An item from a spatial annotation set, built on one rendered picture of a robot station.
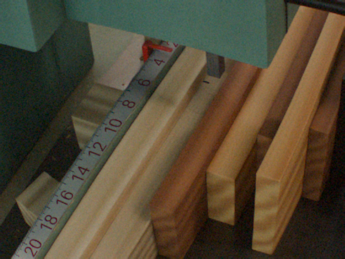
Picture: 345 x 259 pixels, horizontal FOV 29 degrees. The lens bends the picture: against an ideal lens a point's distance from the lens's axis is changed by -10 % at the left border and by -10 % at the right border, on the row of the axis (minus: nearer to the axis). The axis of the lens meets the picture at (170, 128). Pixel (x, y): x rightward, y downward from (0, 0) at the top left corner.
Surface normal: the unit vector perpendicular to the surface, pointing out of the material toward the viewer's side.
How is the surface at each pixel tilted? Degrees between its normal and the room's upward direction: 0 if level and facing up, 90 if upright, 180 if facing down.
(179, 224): 90
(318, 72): 0
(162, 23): 90
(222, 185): 90
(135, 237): 0
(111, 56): 0
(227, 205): 90
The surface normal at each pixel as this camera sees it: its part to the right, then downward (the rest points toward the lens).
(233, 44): -0.44, 0.69
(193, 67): -0.08, -0.66
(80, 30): 0.89, 0.29
